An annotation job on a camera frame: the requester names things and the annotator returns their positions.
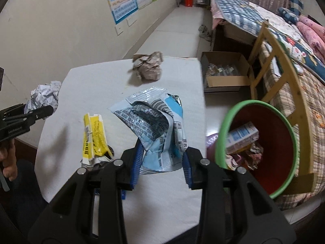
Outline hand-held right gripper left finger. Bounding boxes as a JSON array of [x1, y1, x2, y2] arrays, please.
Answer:
[[28, 141, 144, 244]]

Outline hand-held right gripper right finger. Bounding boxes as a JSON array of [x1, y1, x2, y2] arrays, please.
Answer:
[[182, 147, 296, 244]]

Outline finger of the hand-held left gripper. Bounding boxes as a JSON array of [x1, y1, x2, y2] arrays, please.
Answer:
[[0, 103, 26, 119], [8, 105, 54, 124]]

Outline silver white paper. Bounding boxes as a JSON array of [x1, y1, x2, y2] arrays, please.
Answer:
[[24, 81, 62, 113]]

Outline blue and white wrapper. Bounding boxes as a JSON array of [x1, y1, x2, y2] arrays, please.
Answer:
[[109, 86, 189, 174]]

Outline white and blue milk carton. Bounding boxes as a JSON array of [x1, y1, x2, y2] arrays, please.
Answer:
[[225, 122, 259, 154]]

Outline red white paper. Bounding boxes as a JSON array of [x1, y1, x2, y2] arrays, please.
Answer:
[[244, 142, 264, 171]]

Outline red bin with green rim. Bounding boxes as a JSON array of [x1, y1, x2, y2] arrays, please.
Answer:
[[206, 100, 297, 199]]

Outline person's left hand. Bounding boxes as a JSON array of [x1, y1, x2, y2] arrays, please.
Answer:
[[0, 140, 17, 181]]

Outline yellow wrapper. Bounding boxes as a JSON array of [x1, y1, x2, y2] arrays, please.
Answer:
[[81, 112, 113, 168]]

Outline person's dark trousers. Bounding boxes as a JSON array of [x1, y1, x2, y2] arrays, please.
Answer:
[[0, 158, 49, 244]]

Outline cardboard box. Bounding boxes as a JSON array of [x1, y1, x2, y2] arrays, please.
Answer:
[[200, 51, 254, 93]]

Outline crumpled brown paper bag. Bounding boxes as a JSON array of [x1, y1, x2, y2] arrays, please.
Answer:
[[132, 51, 164, 80]]

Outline packets in cardboard box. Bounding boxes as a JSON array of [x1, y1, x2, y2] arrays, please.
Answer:
[[207, 65, 242, 77]]

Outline grey cloth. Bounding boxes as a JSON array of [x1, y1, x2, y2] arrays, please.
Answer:
[[198, 25, 212, 41]]

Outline brown plaid quilt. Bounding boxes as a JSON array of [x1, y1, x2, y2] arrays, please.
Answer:
[[259, 41, 325, 210]]

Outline wooden bed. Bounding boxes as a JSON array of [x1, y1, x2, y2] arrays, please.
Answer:
[[213, 22, 257, 51]]

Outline pink sheet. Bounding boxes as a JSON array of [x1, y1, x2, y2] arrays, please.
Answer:
[[211, 10, 226, 29]]

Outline dark blue printed blanket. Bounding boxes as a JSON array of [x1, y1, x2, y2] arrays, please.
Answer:
[[274, 28, 325, 74]]

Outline blue plaid quilt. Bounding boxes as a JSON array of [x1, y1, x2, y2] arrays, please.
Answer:
[[211, 0, 270, 35]]

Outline pink folded blanket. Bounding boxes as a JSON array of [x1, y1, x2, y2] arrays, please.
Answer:
[[297, 15, 325, 63]]

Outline dark blue pillow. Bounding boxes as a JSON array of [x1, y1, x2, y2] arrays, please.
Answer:
[[278, 7, 300, 26]]

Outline blue plaid pillow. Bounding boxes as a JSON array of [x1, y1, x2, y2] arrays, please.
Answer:
[[289, 0, 304, 12]]

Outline blue wall poster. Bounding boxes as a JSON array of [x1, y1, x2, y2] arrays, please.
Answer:
[[102, 0, 139, 24]]

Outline light wooden frame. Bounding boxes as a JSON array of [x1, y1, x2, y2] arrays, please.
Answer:
[[249, 22, 320, 194]]

